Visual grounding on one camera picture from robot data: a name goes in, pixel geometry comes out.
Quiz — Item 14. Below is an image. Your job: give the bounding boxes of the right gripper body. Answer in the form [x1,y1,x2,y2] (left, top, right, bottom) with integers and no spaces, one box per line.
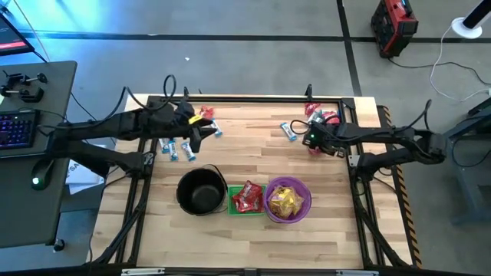
[302,123,348,159]

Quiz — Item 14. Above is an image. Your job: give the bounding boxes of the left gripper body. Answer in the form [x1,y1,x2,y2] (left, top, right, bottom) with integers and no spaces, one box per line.
[168,100,205,154]

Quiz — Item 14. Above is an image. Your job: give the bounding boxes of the black halloween bucket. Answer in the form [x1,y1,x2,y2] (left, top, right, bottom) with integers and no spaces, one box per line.
[176,164,230,217]

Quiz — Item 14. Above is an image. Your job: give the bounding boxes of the purple halloween bucket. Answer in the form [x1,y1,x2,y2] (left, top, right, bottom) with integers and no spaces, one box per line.
[263,176,313,225]

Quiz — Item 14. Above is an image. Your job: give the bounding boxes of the green plastic basket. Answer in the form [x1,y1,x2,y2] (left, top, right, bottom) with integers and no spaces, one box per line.
[227,184,268,217]

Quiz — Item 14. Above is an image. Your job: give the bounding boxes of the white cardboard box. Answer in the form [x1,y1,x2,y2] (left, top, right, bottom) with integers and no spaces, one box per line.
[64,160,108,196]

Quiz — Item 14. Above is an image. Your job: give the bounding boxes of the yellow black hazard tape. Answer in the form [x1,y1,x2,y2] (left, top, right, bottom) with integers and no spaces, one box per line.
[377,105,423,269]

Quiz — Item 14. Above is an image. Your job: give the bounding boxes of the black desk top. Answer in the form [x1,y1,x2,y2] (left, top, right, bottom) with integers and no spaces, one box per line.
[0,60,78,159]
[0,151,72,249]

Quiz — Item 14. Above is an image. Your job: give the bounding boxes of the red black tool box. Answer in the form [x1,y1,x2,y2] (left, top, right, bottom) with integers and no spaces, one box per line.
[370,0,420,60]

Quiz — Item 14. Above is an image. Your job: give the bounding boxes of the grey metal stand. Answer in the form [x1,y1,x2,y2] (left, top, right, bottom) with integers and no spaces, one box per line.
[423,97,491,226]

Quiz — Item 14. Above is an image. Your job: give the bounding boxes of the black computer mouse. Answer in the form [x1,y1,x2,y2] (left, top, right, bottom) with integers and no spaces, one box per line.
[30,158,56,192]

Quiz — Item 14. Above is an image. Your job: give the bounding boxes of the black C-clamp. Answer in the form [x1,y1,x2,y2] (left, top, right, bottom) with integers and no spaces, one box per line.
[0,85,45,104]
[2,71,49,87]

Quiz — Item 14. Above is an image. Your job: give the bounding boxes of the black backlit keyboard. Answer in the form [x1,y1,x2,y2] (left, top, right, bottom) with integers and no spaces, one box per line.
[0,108,40,151]

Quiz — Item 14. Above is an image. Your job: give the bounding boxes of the white floor stand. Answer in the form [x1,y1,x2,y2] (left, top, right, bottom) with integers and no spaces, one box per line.
[451,0,491,40]

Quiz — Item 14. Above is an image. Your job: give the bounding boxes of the computer monitor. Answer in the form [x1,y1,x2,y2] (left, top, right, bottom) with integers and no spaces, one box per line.
[0,13,36,58]

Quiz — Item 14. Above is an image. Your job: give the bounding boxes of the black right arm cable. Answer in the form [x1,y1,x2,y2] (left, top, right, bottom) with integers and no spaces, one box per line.
[289,99,446,162]

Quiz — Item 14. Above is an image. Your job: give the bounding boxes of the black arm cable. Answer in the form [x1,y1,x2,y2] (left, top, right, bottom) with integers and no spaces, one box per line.
[38,74,178,131]
[289,99,446,162]

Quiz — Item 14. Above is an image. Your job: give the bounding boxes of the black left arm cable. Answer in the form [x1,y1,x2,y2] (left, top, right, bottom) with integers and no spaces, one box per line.
[38,74,178,131]

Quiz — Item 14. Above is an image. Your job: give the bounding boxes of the black aluminium table frame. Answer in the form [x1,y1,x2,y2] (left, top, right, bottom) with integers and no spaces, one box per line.
[86,94,415,276]

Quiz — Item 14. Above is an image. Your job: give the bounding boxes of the black floor cable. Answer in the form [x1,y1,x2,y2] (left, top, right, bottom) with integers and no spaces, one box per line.
[386,56,491,87]

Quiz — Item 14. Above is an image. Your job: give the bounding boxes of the white cable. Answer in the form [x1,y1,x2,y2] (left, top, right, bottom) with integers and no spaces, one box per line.
[429,23,491,103]

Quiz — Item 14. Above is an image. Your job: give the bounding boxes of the silver metal bracket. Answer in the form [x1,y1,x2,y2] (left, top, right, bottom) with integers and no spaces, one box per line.
[335,269,381,276]
[120,268,166,276]

